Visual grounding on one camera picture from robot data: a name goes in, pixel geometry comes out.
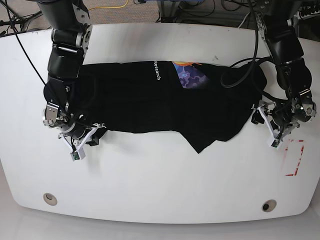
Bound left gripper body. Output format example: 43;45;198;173
252;99;300;140

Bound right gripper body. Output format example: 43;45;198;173
58;123;107;152

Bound black printed T-shirt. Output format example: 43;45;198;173
69;61;267;153

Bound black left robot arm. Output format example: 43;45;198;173
255;0;317;148

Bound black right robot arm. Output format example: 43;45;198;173
36;0;105;159

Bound red tape marking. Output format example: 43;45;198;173
282;139;305;177

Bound left table grommet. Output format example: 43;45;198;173
43;193;58;206

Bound table grommet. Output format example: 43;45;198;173
43;193;58;206
261;199;277;213

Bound right table grommet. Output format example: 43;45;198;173
261;199;277;213

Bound white power strip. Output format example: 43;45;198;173
298;3;320;20

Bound black tripod legs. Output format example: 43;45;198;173
0;0;43;37

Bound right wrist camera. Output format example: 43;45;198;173
70;148;86;161

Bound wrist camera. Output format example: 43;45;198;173
267;137;283;149
70;148;86;161

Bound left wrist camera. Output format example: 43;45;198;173
267;137;283;149

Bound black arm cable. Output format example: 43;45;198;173
219;0;288;101

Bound yellow cable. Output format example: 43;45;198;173
88;0;130;12

